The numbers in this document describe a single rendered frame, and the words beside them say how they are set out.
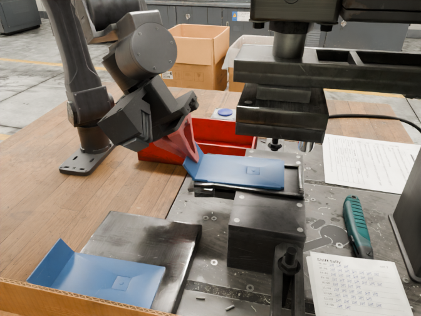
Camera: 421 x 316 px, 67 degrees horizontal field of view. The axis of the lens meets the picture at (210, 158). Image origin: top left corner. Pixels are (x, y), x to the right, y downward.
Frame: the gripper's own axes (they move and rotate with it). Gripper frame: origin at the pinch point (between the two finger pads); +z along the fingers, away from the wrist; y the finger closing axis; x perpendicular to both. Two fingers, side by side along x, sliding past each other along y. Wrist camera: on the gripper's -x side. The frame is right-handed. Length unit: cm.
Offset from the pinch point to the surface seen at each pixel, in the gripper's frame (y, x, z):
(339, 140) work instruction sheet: 18.9, 29.7, 24.7
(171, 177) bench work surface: -11.5, 7.6, 5.7
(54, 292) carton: -10.0, -24.5, -3.0
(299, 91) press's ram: 20.0, -6.5, -5.6
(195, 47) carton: -66, 215, 11
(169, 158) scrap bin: -12.2, 12.2, 3.7
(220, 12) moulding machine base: -90, 450, 15
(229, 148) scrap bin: 0.9, 12.0, 6.9
